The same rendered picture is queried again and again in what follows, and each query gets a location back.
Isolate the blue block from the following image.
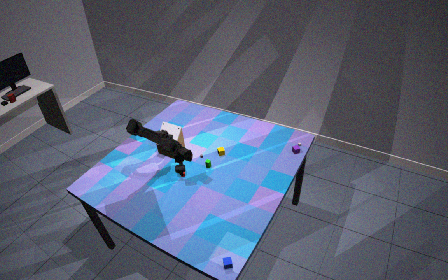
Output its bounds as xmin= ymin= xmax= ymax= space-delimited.
xmin=223 ymin=257 xmax=233 ymax=269

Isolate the purple cube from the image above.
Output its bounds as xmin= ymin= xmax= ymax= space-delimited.
xmin=292 ymin=145 xmax=300 ymax=154

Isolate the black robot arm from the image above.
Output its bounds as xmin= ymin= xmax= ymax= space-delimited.
xmin=126 ymin=119 xmax=193 ymax=162

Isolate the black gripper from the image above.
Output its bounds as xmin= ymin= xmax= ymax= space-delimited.
xmin=174 ymin=155 xmax=186 ymax=176

